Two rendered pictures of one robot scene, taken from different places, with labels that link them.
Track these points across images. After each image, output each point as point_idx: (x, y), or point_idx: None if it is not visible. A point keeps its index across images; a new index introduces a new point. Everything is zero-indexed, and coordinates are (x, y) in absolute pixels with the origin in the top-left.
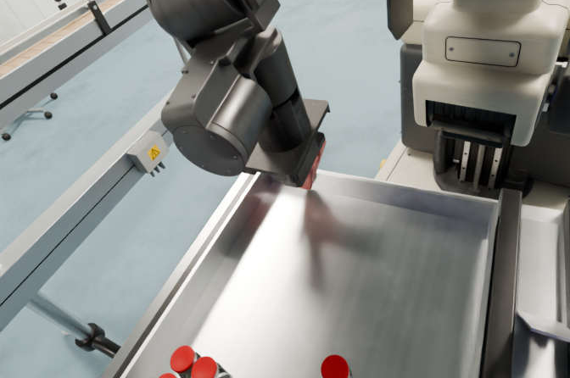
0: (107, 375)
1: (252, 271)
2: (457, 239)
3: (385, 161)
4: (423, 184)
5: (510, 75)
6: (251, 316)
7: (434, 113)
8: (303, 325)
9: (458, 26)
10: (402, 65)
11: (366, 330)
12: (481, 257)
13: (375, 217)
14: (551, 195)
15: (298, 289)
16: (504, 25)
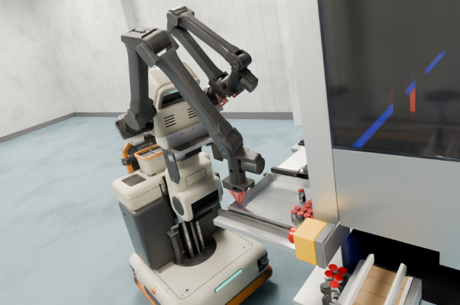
0: (290, 245)
1: (266, 216)
2: (272, 184)
3: (153, 286)
4: (184, 271)
5: (207, 179)
6: (280, 215)
7: (194, 208)
8: (286, 206)
9: (187, 172)
10: (138, 222)
11: (290, 197)
12: (278, 182)
13: (259, 194)
14: (220, 234)
15: (276, 207)
16: (198, 165)
